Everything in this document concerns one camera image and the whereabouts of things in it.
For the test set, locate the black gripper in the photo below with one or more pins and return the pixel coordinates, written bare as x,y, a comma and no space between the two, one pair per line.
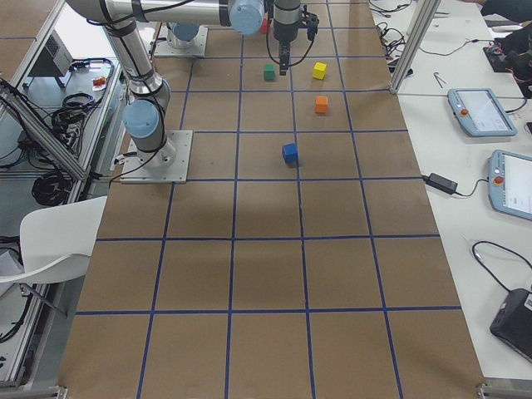
284,34

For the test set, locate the red wooden block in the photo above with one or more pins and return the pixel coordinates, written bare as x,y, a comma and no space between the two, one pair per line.
264,27

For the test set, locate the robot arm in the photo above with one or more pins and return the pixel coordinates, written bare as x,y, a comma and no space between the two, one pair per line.
144,117
243,16

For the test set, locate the green wooden block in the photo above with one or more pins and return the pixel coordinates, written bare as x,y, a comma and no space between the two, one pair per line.
269,72

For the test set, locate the yellow wooden block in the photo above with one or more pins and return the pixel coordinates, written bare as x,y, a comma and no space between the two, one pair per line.
319,70

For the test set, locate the orange wooden block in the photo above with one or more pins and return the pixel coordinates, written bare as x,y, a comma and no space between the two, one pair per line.
321,104

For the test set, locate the blue wooden block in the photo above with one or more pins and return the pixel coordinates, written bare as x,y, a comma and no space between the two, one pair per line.
290,154

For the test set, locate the allen key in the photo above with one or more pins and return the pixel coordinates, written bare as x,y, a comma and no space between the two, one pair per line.
439,80

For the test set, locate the red snack packet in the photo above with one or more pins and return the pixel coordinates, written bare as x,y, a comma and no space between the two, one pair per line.
99,83

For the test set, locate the black power adapter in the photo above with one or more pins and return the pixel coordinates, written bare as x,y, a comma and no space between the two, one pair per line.
440,183

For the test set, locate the far teach pendant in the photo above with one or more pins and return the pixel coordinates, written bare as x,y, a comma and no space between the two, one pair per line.
479,113

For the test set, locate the teach pendant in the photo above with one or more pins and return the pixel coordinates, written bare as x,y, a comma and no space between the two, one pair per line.
479,113
510,183

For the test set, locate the grey control box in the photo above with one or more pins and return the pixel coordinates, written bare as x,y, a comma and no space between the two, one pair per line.
54,61

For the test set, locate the near teach pendant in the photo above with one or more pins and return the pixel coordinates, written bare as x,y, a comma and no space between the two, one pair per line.
510,183

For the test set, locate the white chair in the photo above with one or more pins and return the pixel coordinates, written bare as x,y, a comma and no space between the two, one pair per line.
56,244

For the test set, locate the black laptop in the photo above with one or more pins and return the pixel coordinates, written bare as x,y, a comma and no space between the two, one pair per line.
512,323

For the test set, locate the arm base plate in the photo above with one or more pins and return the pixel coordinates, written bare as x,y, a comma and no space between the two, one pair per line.
169,45
170,164

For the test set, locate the aluminium frame post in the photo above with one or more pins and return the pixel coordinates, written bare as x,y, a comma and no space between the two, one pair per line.
421,20

